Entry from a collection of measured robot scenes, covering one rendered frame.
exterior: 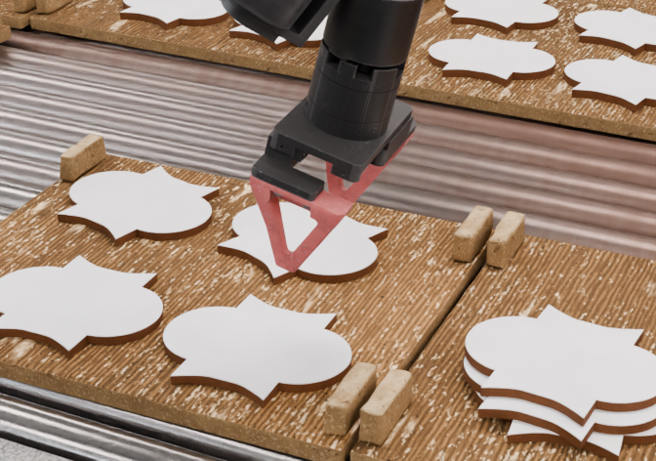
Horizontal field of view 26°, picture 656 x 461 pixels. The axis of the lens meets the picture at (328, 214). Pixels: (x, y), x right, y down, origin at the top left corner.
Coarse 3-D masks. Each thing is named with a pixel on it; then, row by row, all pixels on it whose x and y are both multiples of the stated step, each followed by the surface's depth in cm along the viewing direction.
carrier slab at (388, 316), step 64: (64, 192) 131; (0, 256) 120; (64, 256) 120; (128, 256) 120; (192, 256) 120; (384, 256) 120; (448, 256) 120; (384, 320) 111; (64, 384) 104; (128, 384) 103; (192, 384) 103; (320, 448) 97
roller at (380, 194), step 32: (32, 128) 150; (64, 128) 149; (96, 128) 148; (160, 160) 144; (192, 160) 143; (224, 160) 142; (256, 160) 141; (384, 192) 135; (416, 192) 135; (544, 224) 129; (576, 224) 129; (640, 256) 125
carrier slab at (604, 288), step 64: (512, 256) 120; (576, 256) 120; (448, 320) 111; (640, 320) 111; (448, 384) 103; (384, 448) 96; (448, 448) 96; (512, 448) 96; (576, 448) 96; (640, 448) 96
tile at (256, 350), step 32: (192, 320) 109; (224, 320) 109; (256, 320) 109; (288, 320) 109; (320, 320) 109; (192, 352) 105; (224, 352) 105; (256, 352) 105; (288, 352) 105; (320, 352) 105; (224, 384) 102; (256, 384) 102; (288, 384) 102; (320, 384) 102
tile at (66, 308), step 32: (0, 288) 114; (32, 288) 114; (64, 288) 114; (96, 288) 114; (128, 288) 114; (0, 320) 109; (32, 320) 109; (64, 320) 109; (96, 320) 109; (128, 320) 109; (160, 320) 110; (64, 352) 106
